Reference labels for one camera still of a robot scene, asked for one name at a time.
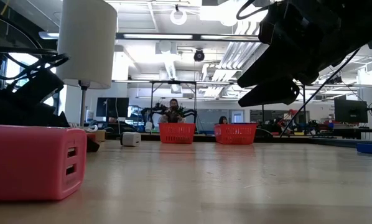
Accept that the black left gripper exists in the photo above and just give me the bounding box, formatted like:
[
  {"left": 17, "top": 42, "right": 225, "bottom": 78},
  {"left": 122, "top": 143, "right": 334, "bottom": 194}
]
[{"left": 0, "top": 70, "right": 101, "bottom": 153}]

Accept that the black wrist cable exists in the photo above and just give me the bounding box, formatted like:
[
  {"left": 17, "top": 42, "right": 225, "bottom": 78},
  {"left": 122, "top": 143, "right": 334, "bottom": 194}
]
[
  {"left": 0, "top": 12, "right": 71, "bottom": 82},
  {"left": 235, "top": 0, "right": 269, "bottom": 21}
]

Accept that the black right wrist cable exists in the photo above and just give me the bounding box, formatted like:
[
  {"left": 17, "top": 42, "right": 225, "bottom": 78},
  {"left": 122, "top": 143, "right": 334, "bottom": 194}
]
[{"left": 235, "top": 0, "right": 269, "bottom": 21}]

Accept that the black aluminium table frame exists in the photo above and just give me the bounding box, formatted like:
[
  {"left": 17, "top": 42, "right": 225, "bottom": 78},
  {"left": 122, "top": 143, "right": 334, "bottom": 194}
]
[{"left": 105, "top": 133, "right": 372, "bottom": 149}]

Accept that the black metal station frame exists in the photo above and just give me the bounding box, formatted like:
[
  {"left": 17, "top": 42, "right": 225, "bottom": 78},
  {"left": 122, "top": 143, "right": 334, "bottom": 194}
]
[
  {"left": 149, "top": 80, "right": 197, "bottom": 125},
  {"left": 260, "top": 84, "right": 307, "bottom": 131}
]

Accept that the white ring ceiling lamp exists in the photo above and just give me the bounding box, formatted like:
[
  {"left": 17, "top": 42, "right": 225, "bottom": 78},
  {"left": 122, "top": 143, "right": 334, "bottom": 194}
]
[{"left": 170, "top": 8, "right": 188, "bottom": 26}]

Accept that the red desk lamp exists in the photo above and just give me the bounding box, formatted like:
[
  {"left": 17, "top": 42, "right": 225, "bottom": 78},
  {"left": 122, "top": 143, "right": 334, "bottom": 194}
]
[{"left": 284, "top": 108, "right": 300, "bottom": 127}]

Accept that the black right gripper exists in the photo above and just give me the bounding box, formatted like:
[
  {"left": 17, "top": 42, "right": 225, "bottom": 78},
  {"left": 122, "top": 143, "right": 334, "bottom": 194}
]
[{"left": 237, "top": 0, "right": 342, "bottom": 108}]

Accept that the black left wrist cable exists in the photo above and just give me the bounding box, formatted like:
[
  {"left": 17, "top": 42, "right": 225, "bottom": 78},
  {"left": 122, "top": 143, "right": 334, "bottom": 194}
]
[{"left": 0, "top": 12, "right": 71, "bottom": 82}]

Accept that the long black cable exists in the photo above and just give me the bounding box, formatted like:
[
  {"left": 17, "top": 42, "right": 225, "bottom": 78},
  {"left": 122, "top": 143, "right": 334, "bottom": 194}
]
[{"left": 279, "top": 48, "right": 361, "bottom": 138}]

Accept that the red plastic basket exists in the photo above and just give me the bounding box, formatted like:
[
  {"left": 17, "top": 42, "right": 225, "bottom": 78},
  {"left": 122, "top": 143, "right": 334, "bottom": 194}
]
[
  {"left": 213, "top": 123, "right": 258, "bottom": 146},
  {"left": 158, "top": 123, "right": 197, "bottom": 144}
]

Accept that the pink USB charger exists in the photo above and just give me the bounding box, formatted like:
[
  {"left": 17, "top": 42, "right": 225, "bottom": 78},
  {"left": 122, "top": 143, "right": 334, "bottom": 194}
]
[{"left": 0, "top": 125, "right": 88, "bottom": 202}]

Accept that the black beam with light strips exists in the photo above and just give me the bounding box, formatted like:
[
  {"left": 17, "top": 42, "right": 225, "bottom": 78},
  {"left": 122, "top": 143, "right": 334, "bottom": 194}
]
[{"left": 116, "top": 32, "right": 261, "bottom": 44}]

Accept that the white lamp cable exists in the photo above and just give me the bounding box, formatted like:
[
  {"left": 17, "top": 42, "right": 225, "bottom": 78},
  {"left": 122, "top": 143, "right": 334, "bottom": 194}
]
[{"left": 69, "top": 122, "right": 99, "bottom": 133}]

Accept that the white USB charger cube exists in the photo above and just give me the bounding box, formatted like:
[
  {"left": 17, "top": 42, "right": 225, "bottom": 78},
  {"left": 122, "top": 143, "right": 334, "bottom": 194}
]
[{"left": 120, "top": 131, "right": 142, "bottom": 147}]

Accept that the black computer monitor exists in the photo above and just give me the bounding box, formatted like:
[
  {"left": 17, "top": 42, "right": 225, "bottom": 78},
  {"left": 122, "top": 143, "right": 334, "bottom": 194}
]
[
  {"left": 334, "top": 99, "right": 369, "bottom": 124},
  {"left": 95, "top": 97, "right": 130, "bottom": 118}
]

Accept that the blue bin at edge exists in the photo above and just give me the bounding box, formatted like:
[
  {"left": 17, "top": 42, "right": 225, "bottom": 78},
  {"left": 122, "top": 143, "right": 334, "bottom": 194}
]
[{"left": 356, "top": 142, "right": 372, "bottom": 155}]

